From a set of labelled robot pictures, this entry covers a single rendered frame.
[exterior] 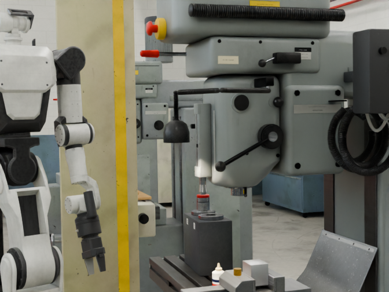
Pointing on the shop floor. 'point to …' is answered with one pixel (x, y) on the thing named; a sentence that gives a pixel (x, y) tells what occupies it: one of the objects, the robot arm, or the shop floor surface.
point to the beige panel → (103, 142)
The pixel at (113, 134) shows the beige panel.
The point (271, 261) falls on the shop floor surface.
